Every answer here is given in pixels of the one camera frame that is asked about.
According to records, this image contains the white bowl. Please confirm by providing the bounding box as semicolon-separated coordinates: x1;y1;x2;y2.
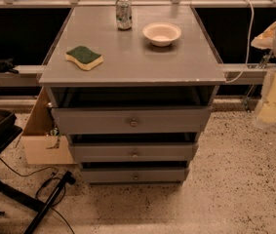
142;22;181;47

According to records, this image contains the grey drawer cabinet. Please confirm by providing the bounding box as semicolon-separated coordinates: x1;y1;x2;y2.
40;6;225;172

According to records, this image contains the silver soda can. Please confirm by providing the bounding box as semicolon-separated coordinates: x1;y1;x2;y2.
115;0;133;30

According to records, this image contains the green yellow sponge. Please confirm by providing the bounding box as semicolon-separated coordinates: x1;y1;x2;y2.
65;46;103;71

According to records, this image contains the grey drawer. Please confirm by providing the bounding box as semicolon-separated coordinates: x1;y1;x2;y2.
69;143;198;162
81;168;188;183
52;107;211;135

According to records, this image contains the grey top drawer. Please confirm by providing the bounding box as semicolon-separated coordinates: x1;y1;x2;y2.
52;107;211;135

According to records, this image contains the black floor cable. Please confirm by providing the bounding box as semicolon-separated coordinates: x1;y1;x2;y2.
0;155;76;234

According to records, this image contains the grey bottom drawer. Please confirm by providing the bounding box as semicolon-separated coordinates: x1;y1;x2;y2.
81;168;188;183

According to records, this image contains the white cable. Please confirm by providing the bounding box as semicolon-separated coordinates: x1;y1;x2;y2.
224;0;256;84

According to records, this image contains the grey middle drawer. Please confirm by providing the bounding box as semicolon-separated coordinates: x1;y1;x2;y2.
69;143;198;162

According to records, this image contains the cardboard box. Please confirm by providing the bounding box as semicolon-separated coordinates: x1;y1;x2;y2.
20;89;74;165

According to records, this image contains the black stand leg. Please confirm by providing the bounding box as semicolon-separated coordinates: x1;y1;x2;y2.
24;172;75;234

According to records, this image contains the metal rail frame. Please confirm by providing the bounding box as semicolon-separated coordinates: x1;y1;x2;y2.
0;0;276;86

